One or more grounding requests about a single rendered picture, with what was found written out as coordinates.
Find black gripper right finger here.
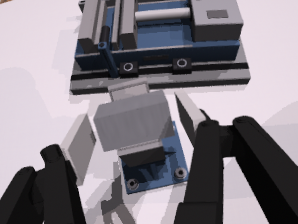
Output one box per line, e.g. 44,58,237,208
173,89,298,224

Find dark grey block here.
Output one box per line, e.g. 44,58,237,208
93,89,175,152

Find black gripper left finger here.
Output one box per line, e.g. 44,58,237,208
0,113,96,224

